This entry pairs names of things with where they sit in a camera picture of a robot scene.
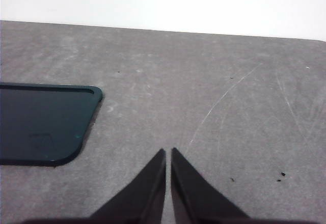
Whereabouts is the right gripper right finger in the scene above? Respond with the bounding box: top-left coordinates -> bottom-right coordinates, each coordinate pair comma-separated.
171,147 -> 252,224

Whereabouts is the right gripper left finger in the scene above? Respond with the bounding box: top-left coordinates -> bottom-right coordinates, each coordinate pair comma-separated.
89,148 -> 167,224

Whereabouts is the dark green rectangular tray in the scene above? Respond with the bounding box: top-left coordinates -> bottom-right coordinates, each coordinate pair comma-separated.
0,82 -> 104,169

